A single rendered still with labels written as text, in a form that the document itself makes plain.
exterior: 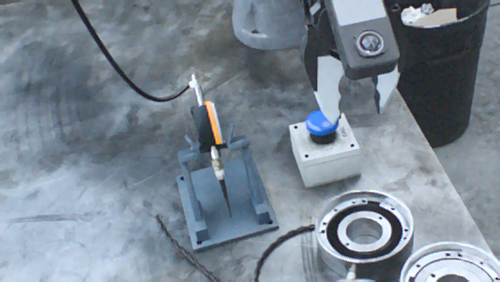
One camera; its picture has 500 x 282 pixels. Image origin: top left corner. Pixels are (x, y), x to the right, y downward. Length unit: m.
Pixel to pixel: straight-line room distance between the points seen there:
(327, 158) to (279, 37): 0.30
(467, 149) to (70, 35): 1.23
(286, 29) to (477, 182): 1.05
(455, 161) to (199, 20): 1.06
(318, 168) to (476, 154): 1.28
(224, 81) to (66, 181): 0.27
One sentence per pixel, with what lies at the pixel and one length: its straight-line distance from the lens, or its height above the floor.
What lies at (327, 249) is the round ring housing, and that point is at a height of 0.84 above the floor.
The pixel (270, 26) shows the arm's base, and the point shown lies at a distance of 1.13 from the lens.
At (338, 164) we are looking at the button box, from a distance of 0.90.
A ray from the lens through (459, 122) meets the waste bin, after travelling 2.14.
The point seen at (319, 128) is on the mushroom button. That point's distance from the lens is 0.88.
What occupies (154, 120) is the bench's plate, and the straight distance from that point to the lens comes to 1.06.
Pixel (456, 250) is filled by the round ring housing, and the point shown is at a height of 0.83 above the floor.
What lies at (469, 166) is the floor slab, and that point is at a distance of 2.11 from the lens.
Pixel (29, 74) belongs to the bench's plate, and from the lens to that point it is 1.24.
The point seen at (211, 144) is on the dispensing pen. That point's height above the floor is 0.90.
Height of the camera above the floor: 1.44
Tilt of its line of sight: 40 degrees down
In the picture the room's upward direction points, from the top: 8 degrees counter-clockwise
